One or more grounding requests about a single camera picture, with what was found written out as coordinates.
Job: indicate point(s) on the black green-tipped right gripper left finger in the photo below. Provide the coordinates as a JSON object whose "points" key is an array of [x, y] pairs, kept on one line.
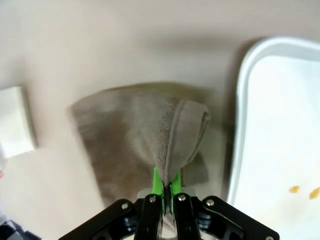
{"points": [[147, 220]]}

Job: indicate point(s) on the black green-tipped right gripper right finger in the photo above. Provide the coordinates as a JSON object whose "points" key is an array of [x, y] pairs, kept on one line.
{"points": [[190, 220]]}

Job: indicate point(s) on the brown towel cloth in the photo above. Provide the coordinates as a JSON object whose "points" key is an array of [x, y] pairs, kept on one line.
{"points": [[125, 125]]}

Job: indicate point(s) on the yellow food crumb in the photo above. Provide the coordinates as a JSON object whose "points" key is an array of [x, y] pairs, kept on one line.
{"points": [[315, 194], [294, 189]]}

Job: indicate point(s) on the silver metal tray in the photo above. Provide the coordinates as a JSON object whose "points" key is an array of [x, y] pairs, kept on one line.
{"points": [[275, 125]]}

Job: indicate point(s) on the white folded tablet stand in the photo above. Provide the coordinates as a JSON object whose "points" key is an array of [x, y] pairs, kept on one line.
{"points": [[13, 122]]}

